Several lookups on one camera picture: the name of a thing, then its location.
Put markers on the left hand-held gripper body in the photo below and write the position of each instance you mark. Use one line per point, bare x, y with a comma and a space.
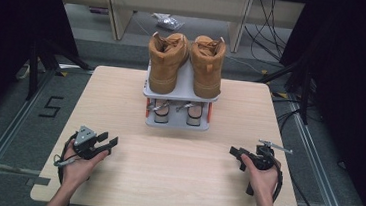
84, 138

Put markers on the aluminium floor rail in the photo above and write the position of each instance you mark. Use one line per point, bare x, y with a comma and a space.
3, 141
319, 168

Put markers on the black sandal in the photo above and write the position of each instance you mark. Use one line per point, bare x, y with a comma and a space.
194, 115

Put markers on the black metal stand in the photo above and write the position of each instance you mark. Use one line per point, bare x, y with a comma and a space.
33, 70
305, 93

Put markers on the black curtain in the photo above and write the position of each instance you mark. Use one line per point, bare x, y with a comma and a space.
357, 81
9, 34

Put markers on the white two-tier shoe rack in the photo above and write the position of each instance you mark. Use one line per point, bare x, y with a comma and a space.
181, 98

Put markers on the person's right hand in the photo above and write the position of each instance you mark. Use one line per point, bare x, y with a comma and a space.
262, 183

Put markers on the clear plastic bag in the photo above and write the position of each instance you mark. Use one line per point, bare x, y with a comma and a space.
168, 22

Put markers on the tan suede boot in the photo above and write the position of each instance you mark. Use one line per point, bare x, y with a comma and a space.
165, 68
207, 71

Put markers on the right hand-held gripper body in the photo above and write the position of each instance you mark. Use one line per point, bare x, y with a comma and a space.
263, 160

